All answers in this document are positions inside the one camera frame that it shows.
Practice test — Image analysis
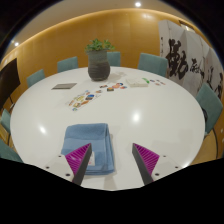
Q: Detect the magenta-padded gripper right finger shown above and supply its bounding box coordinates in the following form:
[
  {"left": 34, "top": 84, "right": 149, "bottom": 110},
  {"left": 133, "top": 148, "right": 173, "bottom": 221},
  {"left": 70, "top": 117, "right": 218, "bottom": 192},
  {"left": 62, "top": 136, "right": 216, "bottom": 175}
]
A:
[{"left": 131, "top": 142, "right": 184, "bottom": 186}]

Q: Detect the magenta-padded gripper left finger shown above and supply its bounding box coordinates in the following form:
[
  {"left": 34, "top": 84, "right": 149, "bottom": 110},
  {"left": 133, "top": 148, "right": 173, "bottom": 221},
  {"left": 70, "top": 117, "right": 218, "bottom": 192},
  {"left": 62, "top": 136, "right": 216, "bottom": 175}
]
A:
[{"left": 42, "top": 142, "right": 93, "bottom": 186}]

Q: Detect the blue towel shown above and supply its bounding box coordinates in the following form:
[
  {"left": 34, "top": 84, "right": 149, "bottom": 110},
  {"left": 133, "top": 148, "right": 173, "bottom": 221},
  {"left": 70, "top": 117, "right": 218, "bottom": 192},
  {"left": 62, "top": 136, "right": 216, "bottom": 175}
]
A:
[{"left": 60, "top": 122, "right": 116, "bottom": 176}]

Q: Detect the colourful sticker sheet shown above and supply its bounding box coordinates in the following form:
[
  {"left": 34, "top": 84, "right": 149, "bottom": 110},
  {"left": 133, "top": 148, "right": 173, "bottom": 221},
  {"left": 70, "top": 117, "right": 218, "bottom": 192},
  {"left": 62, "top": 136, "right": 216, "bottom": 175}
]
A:
[{"left": 65, "top": 89, "right": 103, "bottom": 113}]

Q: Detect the dark grey flat card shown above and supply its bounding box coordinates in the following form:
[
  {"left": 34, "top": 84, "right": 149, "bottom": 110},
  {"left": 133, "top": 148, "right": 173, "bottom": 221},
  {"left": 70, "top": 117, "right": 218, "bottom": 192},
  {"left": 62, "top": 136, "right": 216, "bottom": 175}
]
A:
[{"left": 51, "top": 82, "right": 78, "bottom": 91}]

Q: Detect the white flat box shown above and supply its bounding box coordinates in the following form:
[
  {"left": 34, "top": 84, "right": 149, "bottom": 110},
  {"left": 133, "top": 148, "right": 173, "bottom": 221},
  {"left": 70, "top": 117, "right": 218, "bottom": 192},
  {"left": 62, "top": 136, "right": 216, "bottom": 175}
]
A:
[{"left": 125, "top": 77, "right": 151, "bottom": 89}]

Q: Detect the small colourful stickers cluster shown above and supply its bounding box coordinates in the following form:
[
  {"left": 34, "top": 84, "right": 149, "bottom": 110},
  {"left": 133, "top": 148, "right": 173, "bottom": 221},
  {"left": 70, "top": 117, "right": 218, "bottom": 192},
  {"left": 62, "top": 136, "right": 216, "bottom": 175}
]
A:
[{"left": 99, "top": 81, "right": 129, "bottom": 93}]

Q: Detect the teal chairs group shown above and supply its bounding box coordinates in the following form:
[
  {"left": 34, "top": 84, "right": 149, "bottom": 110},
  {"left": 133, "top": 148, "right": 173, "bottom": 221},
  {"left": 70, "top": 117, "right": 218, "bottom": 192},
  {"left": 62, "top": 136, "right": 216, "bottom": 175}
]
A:
[{"left": 0, "top": 51, "right": 224, "bottom": 164}]

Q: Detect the green plant in grey pot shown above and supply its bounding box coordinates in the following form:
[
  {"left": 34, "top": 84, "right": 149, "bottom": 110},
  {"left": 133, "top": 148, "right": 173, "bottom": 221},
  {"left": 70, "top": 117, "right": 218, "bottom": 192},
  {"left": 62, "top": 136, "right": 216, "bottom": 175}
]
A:
[{"left": 84, "top": 38, "right": 116, "bottom": 82}]

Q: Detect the black flat screen monitor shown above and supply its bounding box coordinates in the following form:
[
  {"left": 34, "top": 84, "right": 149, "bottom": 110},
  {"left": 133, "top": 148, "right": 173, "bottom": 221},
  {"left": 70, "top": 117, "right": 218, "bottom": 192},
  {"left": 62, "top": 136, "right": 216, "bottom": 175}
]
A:
[{"left": 0, "top": 57, "right": 22, "bottom": 103}]

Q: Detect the white calligraphy folding screen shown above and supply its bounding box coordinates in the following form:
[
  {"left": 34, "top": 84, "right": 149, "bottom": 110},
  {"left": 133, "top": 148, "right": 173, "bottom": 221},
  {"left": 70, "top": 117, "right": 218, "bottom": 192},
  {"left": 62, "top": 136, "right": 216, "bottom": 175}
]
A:
[{"left": 157, "top": 19, "right": 224, "bottom": 101}]

